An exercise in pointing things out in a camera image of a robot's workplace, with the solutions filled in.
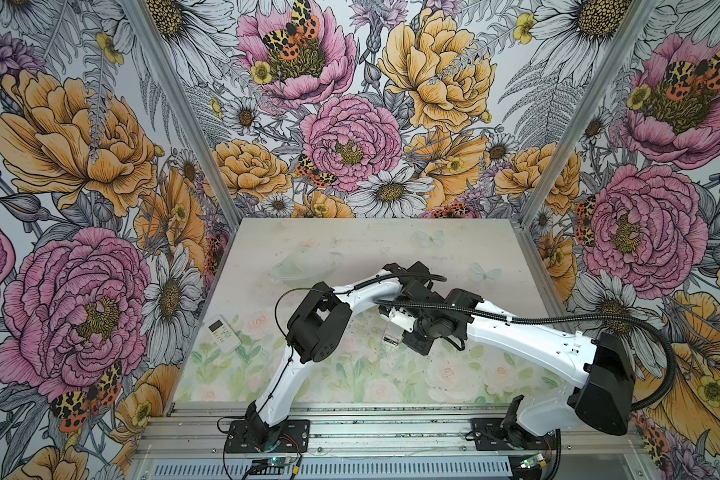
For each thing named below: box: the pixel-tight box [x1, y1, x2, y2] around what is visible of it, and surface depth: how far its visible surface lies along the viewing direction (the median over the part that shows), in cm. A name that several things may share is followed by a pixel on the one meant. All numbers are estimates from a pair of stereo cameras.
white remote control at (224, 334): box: [207, 314, 242, 354], surface depth 91 cm
